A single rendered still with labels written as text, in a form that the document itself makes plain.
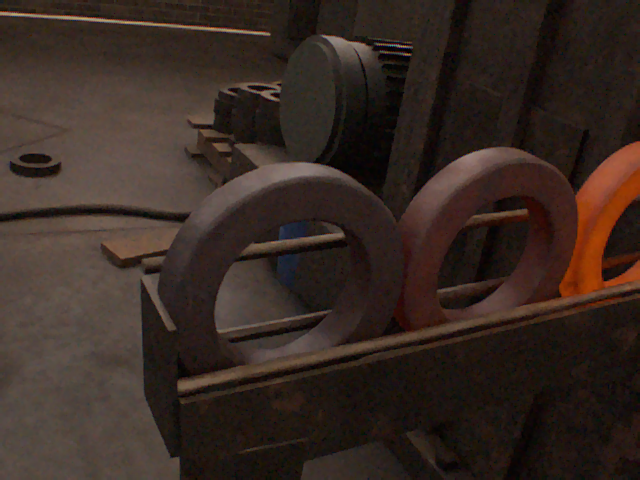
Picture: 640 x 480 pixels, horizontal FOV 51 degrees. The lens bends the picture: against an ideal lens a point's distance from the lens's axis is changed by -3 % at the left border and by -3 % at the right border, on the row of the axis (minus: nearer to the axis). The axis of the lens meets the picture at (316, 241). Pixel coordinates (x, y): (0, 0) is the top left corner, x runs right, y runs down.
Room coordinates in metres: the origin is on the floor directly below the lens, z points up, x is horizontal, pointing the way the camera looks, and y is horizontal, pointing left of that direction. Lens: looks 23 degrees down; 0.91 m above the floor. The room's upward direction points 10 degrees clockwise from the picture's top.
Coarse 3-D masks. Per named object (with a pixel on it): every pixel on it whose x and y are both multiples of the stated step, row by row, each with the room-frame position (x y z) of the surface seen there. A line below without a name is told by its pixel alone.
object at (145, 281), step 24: (144, 288) 0.42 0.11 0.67; (144, 312) 0.43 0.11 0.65; (144, 336) 0.43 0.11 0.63; (168, 336) 0.37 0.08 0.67; (144, 360) 0.43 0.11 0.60; (168, 360) 0.37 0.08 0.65; (144, 384) 0.44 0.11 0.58; (168, 384) 0.37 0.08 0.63; (168, 408) 0.38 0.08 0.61; (168, 432) 0.38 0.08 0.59
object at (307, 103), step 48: (336, 48) 1.87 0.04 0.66; (384, 48) 1.97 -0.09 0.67; (288, 96) 2.02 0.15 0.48; (336, 96) 1.79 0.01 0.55; (384, 96) 1.86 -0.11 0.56; (240, 144) 2.24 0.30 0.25; (288, 144) 1.98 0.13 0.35; (336, 144) 1.79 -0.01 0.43; (384, 144) 1.85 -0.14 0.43; (336, 288) 1.56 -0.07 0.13
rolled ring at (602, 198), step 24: (600, 168) 0.61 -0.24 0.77; (624, 168) 0.60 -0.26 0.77; (600, 192) 0.59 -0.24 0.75; (624, 192) 0.59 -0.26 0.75; (600, 216) 0.58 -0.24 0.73; (576, 240) 0.58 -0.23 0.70; (600, 240) 0.59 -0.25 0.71; (576, 264) 0.58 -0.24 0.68; (600, 264) 0.59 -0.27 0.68; (576, 288) 0.58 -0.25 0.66; (600, 288) 0.60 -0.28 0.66
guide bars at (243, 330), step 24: (480, 216) 0.61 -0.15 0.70; (504, 216) 0.62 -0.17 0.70; (528, 216) 0.63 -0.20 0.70; (288, 240) 0.51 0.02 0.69; (312, 240) 0.52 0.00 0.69; (336, 240) 0.53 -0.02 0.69; (144, 264) 0.45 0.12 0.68; (624, 264) 0.69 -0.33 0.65; (456, 288) 0.58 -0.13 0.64; (480, 288) 0.59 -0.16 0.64; (240, 336) 0.47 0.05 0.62; (264, 336) 0.48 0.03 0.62
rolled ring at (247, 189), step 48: (240, 192) 0.42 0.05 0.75; (288, 192) 0.43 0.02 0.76; (336, 192) 0.45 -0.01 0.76; (192, 240) 0.40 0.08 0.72; (240, 240) 0.41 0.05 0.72; (384, 240) 0.47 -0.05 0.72; (192, 288) 0.40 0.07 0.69; (384, 288) 0.48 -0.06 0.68; (192, 336) 0.40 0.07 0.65; (336, 336) 0.47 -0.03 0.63; (240, 384) 0.42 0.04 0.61
